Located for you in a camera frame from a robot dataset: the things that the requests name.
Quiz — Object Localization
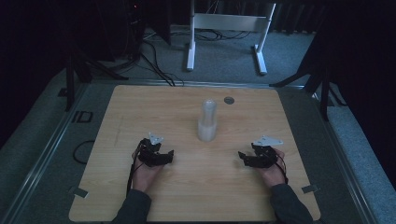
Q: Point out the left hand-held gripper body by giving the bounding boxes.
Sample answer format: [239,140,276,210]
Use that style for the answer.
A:
[136,132,171,168]

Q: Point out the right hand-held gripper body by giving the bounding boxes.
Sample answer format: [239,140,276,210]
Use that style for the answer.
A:
[250,134,285,169]

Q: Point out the stack of translucent plastic cups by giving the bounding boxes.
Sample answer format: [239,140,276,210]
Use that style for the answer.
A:
[196,98,219,143]

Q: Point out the person's left hand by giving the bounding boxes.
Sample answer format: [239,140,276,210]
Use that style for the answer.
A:
[131,146,165,192]

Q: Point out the person's right hand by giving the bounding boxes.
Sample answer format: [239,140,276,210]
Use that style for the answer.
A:
[257,147,288,189]

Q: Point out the grey tape piece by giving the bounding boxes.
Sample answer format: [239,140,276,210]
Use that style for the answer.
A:
[301,184,320,195]
[68,185,90,199]

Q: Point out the black tripod stand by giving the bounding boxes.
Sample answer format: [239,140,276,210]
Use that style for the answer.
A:
[268,40,348,123]
[63,31,130,113]

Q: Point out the dark equipment rack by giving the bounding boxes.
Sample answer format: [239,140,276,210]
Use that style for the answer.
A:
[117,0,148,61]

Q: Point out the white metal stand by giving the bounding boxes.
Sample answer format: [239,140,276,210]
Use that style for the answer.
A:
[185,0,277,77]

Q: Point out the dark curtain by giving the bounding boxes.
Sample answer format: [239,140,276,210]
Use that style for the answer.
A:
[273,0,326,35]

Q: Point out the right hand-held gripper cable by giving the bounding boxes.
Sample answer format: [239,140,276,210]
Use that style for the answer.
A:
[273,149,290,185]

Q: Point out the hand-held gripper cable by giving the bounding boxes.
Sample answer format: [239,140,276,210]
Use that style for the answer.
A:
[273,149,290,185]
[125,139,148,198]

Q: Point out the left hand-held gripper cable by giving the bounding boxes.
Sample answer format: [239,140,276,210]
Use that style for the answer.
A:
[125,139,148,198]

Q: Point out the black looped floor cable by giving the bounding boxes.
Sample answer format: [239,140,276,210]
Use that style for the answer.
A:
[72,139,96,165]

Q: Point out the metal floor rail frame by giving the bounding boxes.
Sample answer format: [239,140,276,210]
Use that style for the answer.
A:
[0,78,379,224]

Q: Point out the black floor cables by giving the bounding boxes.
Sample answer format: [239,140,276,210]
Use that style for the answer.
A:
[136,37,185,88]

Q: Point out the black cables under white stand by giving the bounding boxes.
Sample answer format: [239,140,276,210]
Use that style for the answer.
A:
[170,27,254,42]

